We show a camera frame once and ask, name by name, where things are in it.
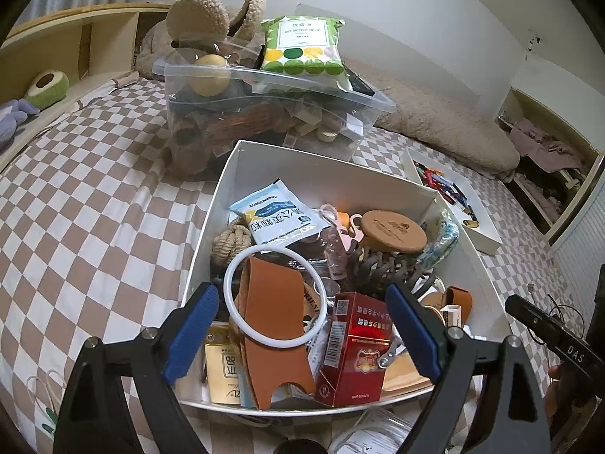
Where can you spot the round cork lid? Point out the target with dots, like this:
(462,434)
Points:
(392,231)

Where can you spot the pile of wooden blocks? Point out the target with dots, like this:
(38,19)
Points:
(326,123)

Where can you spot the clear plastic storage bin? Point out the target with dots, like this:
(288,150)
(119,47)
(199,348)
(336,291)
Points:
(331,104)

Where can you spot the pile of colourful lighters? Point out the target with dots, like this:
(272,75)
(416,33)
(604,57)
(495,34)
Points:
(444,184)

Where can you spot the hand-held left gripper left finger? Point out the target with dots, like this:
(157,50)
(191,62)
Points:
(194,335)

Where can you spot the wooden headboard shelf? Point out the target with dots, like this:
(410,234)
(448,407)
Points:
(56,42)

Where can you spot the pink clothes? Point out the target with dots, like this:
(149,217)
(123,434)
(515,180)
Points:
(543,144)

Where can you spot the pink plastic hook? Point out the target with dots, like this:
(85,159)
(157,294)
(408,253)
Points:
(350,224)

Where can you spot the clear plastic container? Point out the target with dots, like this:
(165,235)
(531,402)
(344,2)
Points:
(373,435)

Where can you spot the shallow white tray box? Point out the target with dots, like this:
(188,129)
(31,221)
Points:
(477,236)

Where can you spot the silver metal clip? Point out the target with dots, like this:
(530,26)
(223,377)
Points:
(388,357)

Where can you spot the white cardboard box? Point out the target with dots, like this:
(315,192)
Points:
(283,165)

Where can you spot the blue white sachet packet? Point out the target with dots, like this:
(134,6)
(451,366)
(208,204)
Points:
(279,213)

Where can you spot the avocado plush toy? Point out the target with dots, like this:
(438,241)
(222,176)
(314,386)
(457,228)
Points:
(47,89)

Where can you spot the floral fabric pouch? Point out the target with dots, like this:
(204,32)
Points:
(444,241)

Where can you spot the black flat box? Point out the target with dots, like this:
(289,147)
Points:
(361,84)

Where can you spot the small white printed box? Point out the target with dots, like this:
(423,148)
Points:
(451,316)

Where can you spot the wooden ball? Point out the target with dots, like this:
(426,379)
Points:
(210,75)

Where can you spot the person's right hand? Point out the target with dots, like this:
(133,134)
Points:
(554,388)

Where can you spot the purple plush toy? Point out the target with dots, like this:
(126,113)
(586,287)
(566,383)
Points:
(14,120)

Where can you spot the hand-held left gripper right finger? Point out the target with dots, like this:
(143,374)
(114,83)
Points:
(416,335)

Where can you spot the brown leather cup sleeve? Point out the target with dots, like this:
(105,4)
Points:
(269,293)

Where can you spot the beige plush bear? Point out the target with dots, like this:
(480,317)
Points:
(198,14)

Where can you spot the beige fuzzy pillow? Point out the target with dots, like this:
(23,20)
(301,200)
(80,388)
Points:
(425,113)

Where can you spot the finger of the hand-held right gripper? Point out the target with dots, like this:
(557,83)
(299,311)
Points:
(529,314)

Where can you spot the yellow packet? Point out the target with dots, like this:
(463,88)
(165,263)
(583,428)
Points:
(222,364)

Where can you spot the checkered bed sheet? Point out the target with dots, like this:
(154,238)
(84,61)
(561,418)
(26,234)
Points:
(94,222)

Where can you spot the tan leather roll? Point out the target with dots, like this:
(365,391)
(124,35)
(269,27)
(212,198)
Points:
(461,300)

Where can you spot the tan wooden piece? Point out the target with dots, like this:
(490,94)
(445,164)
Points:
(401,378)

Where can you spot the green dotted snack bag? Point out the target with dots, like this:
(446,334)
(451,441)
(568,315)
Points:
(302,52)

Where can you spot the open wooden cabinet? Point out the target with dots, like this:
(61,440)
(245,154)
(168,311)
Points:
(574,208)

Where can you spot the red cardboard box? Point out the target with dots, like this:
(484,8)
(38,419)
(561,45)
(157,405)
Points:
(359,364)

